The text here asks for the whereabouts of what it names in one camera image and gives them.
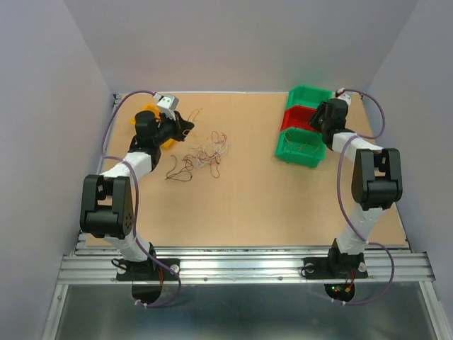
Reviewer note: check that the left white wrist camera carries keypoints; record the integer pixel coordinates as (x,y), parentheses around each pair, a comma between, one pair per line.
(166,104)

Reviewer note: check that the red plastic bin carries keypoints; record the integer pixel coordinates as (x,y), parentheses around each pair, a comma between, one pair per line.
(298,117)

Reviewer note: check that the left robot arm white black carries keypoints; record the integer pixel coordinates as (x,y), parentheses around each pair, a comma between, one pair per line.
(107,210)

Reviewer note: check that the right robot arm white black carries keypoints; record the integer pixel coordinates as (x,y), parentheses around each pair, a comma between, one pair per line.
(376,185)

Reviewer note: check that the near green plastic bin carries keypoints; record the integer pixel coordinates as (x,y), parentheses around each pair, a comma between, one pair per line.
(300,147)

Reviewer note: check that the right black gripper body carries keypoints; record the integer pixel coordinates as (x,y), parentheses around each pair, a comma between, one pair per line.
(318,120)

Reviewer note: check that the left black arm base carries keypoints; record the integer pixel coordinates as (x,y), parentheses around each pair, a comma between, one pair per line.
(128,271)

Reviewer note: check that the far green plastic bin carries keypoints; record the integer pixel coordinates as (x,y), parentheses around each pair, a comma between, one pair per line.
(307,96)

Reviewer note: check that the green plastic bin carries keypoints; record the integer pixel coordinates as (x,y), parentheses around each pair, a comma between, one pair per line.
(300,147)
(307,96)

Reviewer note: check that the aluminium mounting rail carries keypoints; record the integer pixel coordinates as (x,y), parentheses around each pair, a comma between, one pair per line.
(233,265)

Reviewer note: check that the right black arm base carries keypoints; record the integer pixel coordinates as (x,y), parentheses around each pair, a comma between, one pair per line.
(323,268)

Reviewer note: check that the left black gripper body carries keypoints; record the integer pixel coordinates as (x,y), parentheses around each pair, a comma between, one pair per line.
(166,129)

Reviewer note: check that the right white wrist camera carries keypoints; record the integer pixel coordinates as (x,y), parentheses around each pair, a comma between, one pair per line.
(342,95)

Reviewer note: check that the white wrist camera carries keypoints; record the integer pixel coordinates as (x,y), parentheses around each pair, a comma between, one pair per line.
(342,95)
(166,104)

